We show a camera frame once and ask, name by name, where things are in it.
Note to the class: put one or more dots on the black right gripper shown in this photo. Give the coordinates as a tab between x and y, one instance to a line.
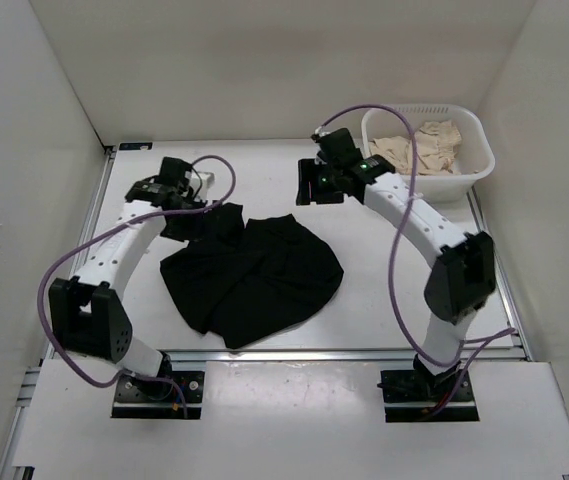
307	171

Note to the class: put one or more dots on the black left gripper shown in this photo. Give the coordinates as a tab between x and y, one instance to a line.
188	234

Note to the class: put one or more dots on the black trousers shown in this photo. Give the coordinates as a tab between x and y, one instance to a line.
246	280

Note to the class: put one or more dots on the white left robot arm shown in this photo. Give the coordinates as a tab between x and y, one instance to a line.
79	299

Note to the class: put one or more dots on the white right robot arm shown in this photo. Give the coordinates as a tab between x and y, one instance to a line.
462	265

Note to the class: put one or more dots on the beige trousers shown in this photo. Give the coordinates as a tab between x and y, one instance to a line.
437	145

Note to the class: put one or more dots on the dark label sticker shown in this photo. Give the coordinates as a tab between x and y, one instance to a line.
135	146

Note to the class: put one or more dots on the white plastic laundry basket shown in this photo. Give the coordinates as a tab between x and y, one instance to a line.
474	161

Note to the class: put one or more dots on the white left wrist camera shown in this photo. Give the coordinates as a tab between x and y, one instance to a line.
201	182

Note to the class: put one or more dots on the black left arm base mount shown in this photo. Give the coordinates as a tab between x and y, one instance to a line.
134	399

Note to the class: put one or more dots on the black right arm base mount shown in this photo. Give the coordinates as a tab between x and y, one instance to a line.
408	399

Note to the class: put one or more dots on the aluminium table edge rail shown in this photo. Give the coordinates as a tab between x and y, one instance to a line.
263	356

